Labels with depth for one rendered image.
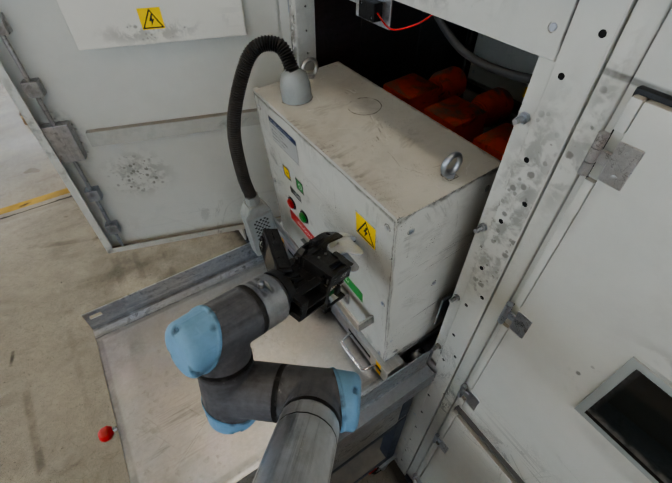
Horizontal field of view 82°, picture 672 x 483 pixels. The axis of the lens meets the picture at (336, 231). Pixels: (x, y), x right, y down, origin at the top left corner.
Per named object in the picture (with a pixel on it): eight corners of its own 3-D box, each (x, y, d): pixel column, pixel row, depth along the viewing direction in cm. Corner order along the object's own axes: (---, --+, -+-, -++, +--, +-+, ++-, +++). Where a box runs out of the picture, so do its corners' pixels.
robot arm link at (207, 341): (168, 367, 50) (154, 313, 47) (237, 325, 58) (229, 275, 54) (203, 398, 46) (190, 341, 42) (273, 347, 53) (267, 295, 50)
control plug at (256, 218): (258, 257, 109) (244, 213, 96) (251, 247, 112) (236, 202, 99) (282, 245, 112) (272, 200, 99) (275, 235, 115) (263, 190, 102)
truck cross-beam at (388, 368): (386, 384, 92) (387, 374, 88) (280, 244, 124) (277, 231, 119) (402, 372, 94) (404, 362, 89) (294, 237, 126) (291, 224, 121)
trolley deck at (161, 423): (162, 578, 73) (152, 575, 69) (100, 331, 110) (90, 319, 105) (431, 383, 99) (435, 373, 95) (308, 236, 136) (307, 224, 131)
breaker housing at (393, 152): (385, 366, 90) (398, 220, 55) (285, 237, 120) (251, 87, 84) (531, 265, 108) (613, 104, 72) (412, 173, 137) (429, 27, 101)
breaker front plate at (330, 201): (380, 366, 90) (390, 224, 55) (283, 239, 119) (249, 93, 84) (384, 363, 91) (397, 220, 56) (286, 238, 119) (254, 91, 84)
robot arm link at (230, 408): (274, 446, 52) (267, 385, 47) (196, 435, 54) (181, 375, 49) (290, 399, 59) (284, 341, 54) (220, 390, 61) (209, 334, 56)
